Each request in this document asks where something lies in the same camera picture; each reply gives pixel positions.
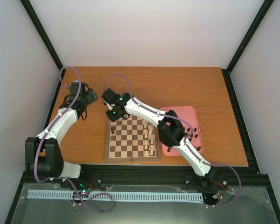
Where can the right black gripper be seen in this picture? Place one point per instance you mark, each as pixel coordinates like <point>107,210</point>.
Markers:
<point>111,118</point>

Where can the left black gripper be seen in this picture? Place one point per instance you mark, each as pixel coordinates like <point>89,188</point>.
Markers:
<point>90,99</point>

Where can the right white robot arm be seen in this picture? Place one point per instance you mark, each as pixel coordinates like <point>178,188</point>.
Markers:
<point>170,130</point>

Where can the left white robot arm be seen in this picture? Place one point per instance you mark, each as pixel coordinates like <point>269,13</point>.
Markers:
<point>42,153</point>

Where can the wooden chess board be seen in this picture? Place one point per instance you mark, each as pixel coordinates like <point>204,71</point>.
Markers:
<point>128,142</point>

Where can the pink plastic tray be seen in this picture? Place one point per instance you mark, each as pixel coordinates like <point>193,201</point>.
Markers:
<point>188,114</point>

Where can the light blue cable duct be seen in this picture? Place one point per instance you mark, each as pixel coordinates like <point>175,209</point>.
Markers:
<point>117,196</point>

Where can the black aluminium frame rail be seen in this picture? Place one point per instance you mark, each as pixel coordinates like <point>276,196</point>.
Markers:
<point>165,175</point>

